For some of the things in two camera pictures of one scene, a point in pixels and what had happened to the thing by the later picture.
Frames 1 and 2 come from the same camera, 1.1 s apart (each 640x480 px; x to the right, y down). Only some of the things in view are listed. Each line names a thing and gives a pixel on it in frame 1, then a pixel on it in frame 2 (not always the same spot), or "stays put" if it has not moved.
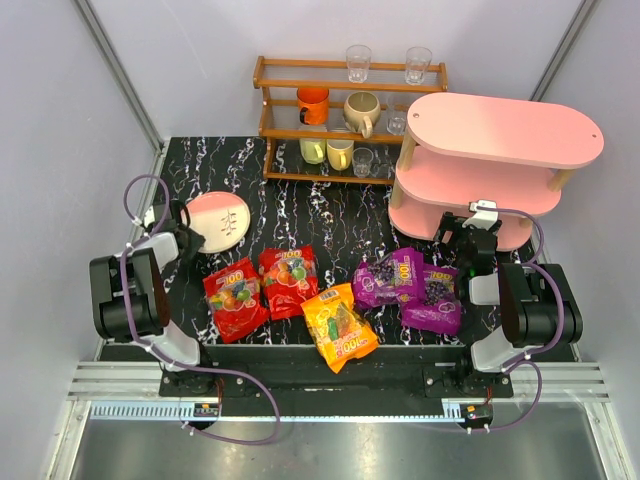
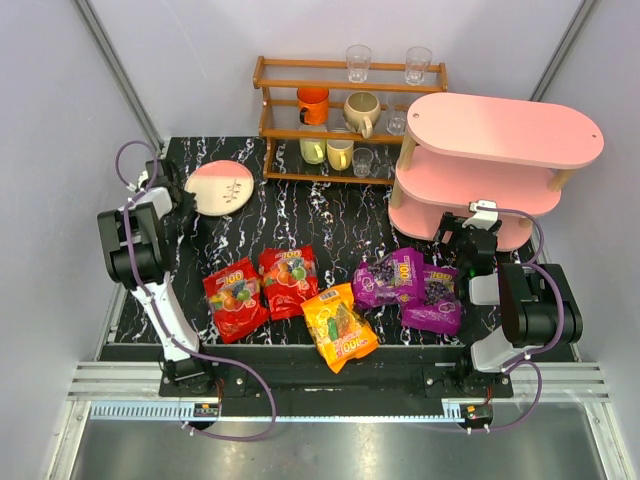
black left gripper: x=187 y=238 -> x=185 y=201
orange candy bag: x=341 y=331 stays put
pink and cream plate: x=221 y=218 -> x=222 y=187
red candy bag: x=290 y=278 stays put
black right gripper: x=461 y=232 stays put
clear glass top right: x=417 y=62 stays put
